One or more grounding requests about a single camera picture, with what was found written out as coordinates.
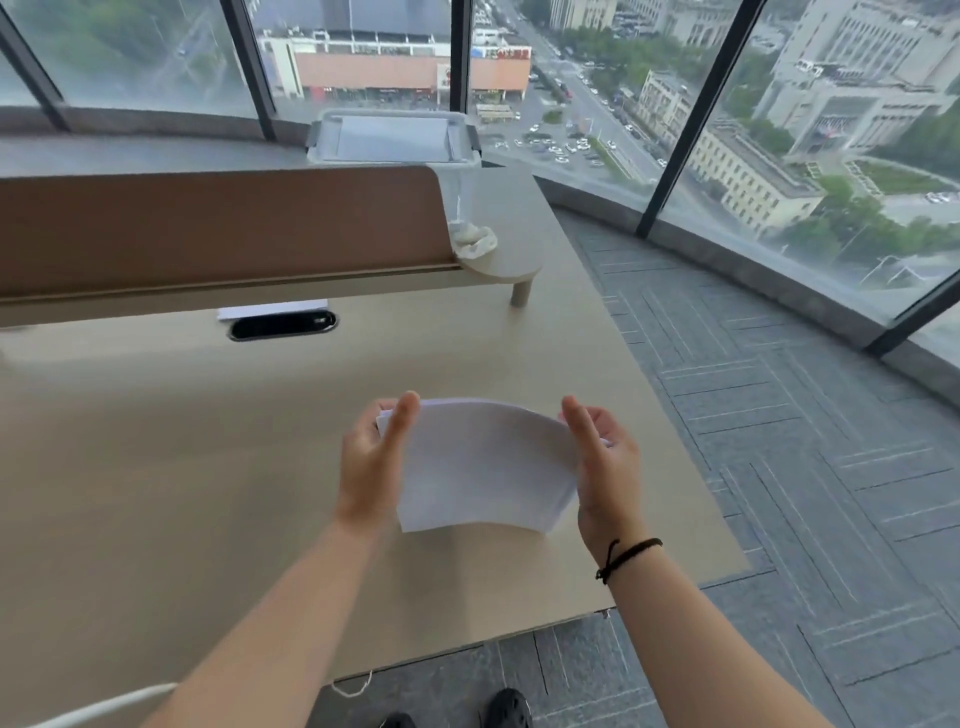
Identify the thick white cable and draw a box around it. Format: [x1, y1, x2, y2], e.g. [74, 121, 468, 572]
[22, 680, 180, 728]

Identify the beige desk shelf riser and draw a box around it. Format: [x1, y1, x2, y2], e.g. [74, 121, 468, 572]
[0, 224, 547, 329]

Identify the black cord bracelet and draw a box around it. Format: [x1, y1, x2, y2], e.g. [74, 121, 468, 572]
[594, 536, 664, 586]

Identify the black oval cable grommet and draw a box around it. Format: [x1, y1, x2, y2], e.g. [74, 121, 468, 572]
[227, 309, 340, 343]

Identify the pile of white papers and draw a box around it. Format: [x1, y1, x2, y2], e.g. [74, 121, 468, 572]
[374, 397, 610, 535]

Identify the white grommet lid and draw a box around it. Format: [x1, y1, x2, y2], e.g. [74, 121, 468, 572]
[217, 298, 331, 322]

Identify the person's right hand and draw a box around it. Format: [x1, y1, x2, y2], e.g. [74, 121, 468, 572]
[559, 395, 652, 565]

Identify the beige wooden table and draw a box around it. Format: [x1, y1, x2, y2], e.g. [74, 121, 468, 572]
[0, 161, 751, 728]

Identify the black window mullion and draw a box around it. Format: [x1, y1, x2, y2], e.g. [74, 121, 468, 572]
[219, 0, 279, 140]
[449, 0, 474, 114]
[637, 0, 766, 240]
[866, 269, 960, 358]
[0, 7, 73, 133]

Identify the brown desk partition panel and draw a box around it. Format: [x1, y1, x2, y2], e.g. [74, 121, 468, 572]
[0, 164, 463, 301]

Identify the person's left forearm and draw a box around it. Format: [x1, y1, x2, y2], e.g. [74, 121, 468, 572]
[142, 517, 399, 728]

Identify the clear plastic storage box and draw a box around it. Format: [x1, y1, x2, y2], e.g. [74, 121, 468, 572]
[305, 107, 484, 226]

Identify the person's left hand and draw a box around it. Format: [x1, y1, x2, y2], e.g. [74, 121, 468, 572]
[332, 389, 423, 541]

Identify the white crumpled cloth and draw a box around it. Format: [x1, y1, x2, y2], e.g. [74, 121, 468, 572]
[447, 219, 499, 260]

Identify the person's right forearm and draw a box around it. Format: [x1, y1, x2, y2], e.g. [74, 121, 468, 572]
[603, 539, 830, 728]

